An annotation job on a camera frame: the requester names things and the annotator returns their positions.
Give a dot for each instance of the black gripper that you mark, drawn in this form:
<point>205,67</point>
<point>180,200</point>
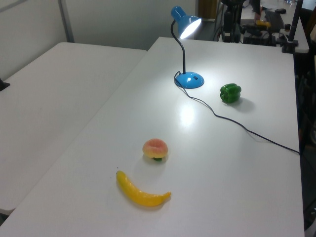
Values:
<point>231,21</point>

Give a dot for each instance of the blue desk lamp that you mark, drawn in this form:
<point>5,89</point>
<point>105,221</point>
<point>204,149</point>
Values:
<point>190,80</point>

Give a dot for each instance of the black electronic equipment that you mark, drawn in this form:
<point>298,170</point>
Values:
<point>261,37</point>

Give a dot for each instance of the small yellow object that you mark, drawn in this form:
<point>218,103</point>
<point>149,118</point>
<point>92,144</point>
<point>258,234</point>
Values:
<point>263,23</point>

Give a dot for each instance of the brown wooden cabinet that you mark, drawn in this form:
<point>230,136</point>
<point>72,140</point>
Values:
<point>207,10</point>

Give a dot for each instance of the black keyboard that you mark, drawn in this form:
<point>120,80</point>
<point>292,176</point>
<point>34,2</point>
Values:
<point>274,19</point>

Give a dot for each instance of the black computer mouse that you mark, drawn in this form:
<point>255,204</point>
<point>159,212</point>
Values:
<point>280,10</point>

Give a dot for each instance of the green bell pepper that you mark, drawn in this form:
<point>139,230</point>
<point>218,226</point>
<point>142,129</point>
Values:
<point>230,93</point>

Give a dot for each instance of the pink yellow peach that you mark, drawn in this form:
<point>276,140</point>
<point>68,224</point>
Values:
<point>155,148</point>

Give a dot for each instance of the yellow banana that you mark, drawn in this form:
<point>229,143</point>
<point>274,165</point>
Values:
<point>140,197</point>

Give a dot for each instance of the black camera pole with clamp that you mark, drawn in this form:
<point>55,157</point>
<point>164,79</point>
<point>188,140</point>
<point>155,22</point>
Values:
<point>293,24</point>

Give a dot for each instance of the grey metal partition post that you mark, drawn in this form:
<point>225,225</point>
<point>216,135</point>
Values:
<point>66,22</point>

